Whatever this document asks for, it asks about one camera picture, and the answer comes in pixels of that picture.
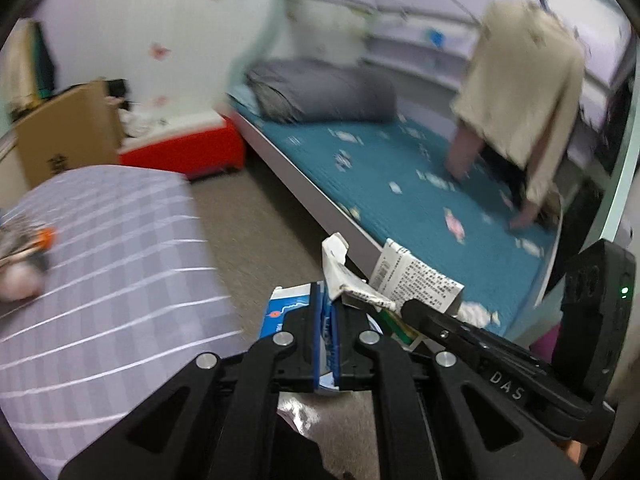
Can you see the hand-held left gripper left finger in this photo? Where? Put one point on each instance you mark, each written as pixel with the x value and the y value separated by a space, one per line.
pixel 300 355

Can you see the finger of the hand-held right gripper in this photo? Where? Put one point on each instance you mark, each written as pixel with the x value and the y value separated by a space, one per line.
pixel 430 322

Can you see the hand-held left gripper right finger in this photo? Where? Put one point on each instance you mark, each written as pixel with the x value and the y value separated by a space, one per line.
pixel 360 360

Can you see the green white packet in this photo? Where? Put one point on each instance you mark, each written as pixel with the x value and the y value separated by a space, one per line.
pixel 400 331

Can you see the white printed box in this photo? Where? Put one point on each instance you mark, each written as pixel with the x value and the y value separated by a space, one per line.
pixel 415 280

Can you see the blue white carton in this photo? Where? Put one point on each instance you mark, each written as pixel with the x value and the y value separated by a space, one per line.
pixel 287 310

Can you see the white wrapper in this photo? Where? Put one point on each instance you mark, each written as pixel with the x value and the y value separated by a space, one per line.
pixel 335 265

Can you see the orange bottle cap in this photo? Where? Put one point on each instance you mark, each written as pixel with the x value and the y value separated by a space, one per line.
pixel 46 238

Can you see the beige sock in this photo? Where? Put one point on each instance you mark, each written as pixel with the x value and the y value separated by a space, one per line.
pixel 20 282

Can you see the purple cloth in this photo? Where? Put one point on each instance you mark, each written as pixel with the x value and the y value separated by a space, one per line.
pixel 547 345

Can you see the person's black trouser leg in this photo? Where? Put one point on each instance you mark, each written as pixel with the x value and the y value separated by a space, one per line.
pixel 300 460

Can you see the bed with teal sheet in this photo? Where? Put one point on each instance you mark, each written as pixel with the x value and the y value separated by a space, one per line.
pixel 400 175

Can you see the pink hanging pants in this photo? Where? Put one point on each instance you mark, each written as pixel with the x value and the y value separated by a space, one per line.
pixel 462 150

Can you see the table with grey checked cloth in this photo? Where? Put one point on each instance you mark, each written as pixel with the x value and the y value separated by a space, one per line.
pixel 125 270

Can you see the red covered low bench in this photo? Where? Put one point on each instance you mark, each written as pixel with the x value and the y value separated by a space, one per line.
pixel 190 152

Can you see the beige hanging sweater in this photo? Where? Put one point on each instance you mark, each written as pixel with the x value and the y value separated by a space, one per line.
pixel 520 85

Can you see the grey duvet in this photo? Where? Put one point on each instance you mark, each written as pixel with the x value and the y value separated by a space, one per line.
pixel 320 90

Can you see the white plastic bag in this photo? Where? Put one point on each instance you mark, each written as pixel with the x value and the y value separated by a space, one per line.
pixel 142 122

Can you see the pale pink butterfly sticker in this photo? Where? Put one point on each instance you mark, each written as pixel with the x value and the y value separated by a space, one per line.
pixel 160 100

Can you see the black clothes pile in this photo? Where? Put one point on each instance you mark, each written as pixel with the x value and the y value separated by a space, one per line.
pixel 116 92

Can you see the large cardboard box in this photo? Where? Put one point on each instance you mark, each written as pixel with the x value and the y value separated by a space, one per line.
pixel 65 135

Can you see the green hanging garment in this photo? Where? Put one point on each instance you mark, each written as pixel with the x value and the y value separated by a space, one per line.
pixel 44 52

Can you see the cream hanging jacket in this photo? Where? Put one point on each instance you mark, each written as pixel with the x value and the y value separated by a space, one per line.
pixel 20 60

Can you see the mint bunk bed frame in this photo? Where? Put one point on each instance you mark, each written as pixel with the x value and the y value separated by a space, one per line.
pixel 290 174

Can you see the maroon butterfly wall sticker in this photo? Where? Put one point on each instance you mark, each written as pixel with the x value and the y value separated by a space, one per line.
pixel 160 51

